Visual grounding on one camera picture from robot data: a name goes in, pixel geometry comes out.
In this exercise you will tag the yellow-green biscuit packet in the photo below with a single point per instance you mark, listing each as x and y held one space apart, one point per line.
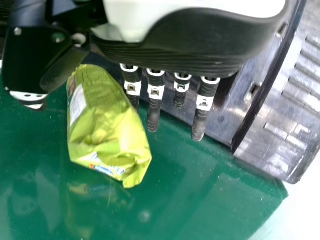
105 120

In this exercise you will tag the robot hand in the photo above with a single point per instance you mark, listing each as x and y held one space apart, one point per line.
200 37

